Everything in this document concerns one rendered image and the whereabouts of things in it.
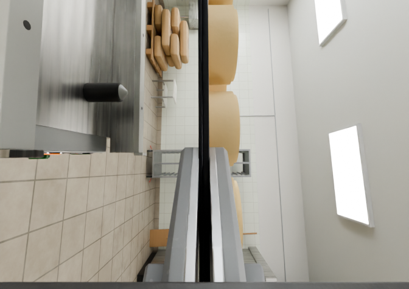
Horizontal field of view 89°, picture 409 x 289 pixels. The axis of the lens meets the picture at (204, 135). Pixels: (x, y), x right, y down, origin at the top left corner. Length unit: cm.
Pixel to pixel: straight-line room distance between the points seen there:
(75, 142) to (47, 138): 6
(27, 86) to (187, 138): 429
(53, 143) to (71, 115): 5
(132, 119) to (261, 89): 452
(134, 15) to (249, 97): 432
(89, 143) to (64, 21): 18
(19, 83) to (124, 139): 28
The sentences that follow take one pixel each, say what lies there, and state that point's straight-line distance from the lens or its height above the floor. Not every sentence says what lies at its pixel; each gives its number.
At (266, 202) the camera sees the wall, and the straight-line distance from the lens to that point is 460.
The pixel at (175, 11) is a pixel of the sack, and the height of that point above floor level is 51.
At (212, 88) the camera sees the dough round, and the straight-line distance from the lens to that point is 19.
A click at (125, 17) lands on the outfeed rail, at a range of 55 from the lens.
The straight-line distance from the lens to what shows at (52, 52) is 35.
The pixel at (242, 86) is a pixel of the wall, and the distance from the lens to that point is 482.
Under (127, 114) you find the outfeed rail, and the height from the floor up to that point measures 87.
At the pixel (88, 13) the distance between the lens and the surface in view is 45.
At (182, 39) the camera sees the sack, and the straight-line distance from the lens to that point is 435.
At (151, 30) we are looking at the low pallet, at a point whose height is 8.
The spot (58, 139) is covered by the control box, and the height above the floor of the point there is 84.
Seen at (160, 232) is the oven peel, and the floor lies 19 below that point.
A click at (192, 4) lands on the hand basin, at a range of 538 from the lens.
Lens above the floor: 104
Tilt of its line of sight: level
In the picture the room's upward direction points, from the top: 90 degrees clockwise
